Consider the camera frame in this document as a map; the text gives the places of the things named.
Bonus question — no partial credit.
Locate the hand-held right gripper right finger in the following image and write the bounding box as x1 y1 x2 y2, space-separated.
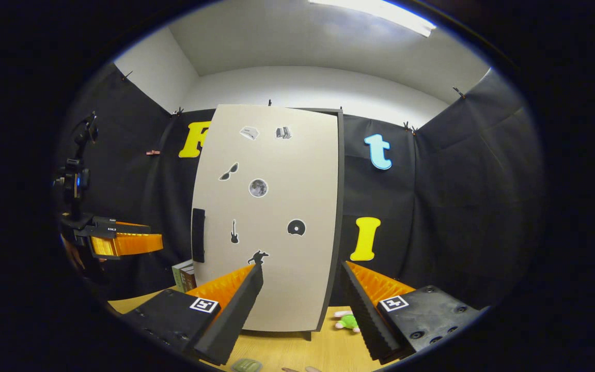
340 261 484 362

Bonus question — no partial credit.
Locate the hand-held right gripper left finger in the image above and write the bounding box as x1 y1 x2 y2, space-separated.
122 263 264 366

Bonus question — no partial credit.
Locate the beige cabinet door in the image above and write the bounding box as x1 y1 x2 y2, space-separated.
191 104 340 333

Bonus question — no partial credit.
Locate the black door handle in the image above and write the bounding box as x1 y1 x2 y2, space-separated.
192 208 206 264

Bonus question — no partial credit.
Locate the white and green plush toy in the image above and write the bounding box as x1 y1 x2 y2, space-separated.
335 310 361 333

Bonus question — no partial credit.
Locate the green book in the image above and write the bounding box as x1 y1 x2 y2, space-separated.
172 260 195 293

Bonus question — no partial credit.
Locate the black backdrop cloth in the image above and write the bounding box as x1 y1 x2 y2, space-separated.
55 62 546 311

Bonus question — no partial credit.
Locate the long ceiling light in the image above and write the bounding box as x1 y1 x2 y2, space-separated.
308 0 437 38

